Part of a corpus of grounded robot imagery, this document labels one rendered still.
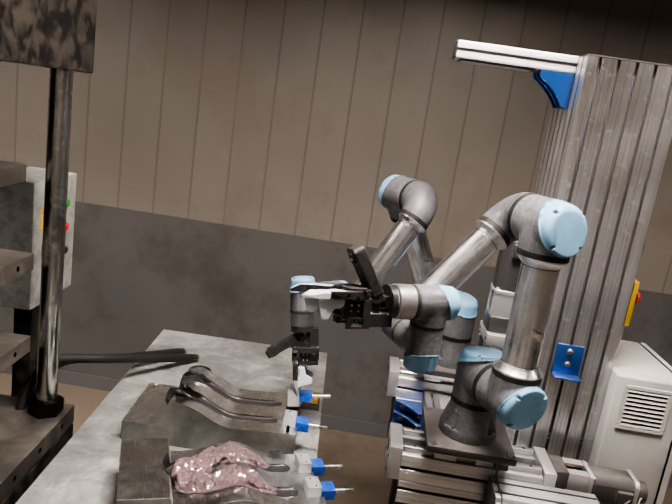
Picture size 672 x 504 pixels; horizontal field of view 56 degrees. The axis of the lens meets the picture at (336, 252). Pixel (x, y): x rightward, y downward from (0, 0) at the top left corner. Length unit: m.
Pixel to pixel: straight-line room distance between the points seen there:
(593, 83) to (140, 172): 2.56
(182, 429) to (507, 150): 2.25
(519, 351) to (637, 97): 0.71
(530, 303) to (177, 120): 2.51
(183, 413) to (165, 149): 1.99
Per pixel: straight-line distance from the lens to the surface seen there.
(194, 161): 3.58
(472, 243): 1.53
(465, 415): 1.70
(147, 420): 1.98
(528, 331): 1.51
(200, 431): 1.94
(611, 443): 1.96
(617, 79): 1.78
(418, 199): 1.93
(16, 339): 2.06
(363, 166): 3.43
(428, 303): 1.34
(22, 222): 2.13
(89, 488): 1.82
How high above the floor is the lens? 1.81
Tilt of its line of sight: 13 degrees down
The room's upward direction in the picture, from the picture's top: 8 degrees clockwise
